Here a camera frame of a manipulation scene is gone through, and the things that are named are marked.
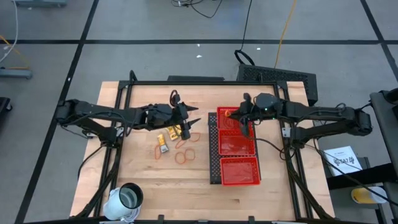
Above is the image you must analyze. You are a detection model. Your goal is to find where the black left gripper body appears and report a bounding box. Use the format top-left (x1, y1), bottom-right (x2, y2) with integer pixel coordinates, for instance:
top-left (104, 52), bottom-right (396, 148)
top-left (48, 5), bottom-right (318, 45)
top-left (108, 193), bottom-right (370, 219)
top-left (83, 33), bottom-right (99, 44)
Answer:
top-left (172, 95), bottom-right (191, 141)

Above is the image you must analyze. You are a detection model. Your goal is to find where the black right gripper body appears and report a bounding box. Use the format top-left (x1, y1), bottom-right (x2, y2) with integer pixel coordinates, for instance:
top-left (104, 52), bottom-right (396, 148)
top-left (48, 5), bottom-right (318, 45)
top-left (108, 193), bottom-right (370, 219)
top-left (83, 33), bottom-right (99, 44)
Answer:
top-left (239, 92), bottom-right (256, 138)

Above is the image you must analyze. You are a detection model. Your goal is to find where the black perforated metal riser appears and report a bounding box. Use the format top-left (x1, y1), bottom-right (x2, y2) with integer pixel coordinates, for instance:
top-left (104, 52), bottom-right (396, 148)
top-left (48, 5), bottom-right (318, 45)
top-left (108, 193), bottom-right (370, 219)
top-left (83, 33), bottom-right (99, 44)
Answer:
top-left (207, 111), bottom-right (262, 185)

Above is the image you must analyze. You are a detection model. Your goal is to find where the black perforated computer case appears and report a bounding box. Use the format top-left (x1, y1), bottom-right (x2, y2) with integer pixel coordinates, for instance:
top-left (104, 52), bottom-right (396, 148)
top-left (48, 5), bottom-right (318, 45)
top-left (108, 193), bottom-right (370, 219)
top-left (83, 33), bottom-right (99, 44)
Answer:
top-left (236, 63), bottom-right (319, 107)

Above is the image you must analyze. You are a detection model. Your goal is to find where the white cylindrical cup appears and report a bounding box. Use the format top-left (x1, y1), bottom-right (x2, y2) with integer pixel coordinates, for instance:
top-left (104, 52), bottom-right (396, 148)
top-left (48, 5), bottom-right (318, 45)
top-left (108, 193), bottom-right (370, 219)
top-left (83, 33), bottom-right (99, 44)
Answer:
top-left (103, 182), bottom-right (144, 222)

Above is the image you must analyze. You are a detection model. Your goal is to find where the white printed manual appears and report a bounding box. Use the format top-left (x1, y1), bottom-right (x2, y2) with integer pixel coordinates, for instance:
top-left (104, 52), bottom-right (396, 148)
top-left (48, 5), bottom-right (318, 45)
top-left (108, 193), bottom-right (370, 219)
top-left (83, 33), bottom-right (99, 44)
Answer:
top-left (323, 145), bottom-right (364, 177)

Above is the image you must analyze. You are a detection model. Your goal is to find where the black shelf board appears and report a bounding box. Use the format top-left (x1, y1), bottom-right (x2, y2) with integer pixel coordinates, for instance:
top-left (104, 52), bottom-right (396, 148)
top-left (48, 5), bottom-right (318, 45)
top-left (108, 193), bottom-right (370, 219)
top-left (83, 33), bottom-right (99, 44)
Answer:
top-left (326, 163), bottom-right (398, 190)

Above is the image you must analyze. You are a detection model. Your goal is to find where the grey cart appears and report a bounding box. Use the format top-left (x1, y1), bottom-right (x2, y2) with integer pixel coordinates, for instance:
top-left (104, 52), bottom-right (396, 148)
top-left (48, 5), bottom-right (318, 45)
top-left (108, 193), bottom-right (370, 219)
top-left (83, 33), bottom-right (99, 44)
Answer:
top-left (369, 88), bottom-right (398, 224)

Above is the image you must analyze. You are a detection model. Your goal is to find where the yellow and white bottle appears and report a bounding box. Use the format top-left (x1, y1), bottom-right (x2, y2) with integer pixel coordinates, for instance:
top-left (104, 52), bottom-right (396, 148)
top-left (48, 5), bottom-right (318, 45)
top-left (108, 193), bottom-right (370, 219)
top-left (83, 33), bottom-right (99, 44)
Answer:
top-left (351, 186), bottom-right (388, 205)

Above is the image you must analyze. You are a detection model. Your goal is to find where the grey table foot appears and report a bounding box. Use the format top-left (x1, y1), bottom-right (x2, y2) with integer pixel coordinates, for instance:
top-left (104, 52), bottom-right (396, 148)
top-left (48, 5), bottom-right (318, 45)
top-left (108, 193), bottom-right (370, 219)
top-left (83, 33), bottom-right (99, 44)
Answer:
top-left (0, 68), bottom-right (34, 80)
top-left (12, 0), bottom-right (68, 8)

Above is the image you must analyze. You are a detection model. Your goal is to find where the black floor object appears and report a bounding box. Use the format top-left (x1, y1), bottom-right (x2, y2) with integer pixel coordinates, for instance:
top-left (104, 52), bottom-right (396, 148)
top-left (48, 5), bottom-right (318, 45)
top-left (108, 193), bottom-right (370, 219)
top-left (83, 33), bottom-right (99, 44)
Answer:
top-left (0, 96), bottom-right (13, 125)

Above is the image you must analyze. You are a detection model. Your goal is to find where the black floor cable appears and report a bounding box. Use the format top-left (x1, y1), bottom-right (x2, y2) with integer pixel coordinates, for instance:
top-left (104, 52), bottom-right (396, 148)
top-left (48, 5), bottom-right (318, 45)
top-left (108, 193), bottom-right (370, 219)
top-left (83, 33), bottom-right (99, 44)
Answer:
top-left (233, 0), bottom-right (256, 67)

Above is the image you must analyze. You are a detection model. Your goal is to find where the yellow hanging cable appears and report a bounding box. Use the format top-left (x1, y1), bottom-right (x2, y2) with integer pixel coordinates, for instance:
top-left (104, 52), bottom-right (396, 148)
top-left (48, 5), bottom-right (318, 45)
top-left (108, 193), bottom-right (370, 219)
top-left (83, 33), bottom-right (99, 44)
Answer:
top-left (273, 0), bottom-right (298, 69)

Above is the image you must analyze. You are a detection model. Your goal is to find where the white coiled cable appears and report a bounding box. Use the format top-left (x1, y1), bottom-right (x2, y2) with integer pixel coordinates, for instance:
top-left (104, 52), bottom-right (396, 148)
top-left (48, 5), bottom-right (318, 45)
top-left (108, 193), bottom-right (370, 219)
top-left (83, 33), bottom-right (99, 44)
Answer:
top-left (119, 213), bottom-right (141, 223)

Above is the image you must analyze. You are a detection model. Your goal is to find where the yellow floor cable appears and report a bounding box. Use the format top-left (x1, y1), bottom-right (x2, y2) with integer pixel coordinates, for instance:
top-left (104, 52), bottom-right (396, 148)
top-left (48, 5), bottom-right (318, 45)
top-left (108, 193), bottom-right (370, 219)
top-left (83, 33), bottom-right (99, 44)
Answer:
top-left (0, 34), bottom-right (32, 70)

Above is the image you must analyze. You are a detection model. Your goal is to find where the white floor cable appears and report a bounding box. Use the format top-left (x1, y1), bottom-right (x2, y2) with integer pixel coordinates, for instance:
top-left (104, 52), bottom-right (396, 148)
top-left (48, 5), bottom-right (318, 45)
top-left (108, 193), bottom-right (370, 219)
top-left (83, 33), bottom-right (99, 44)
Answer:
top-left (0, 0), bottom-right (19, 63)

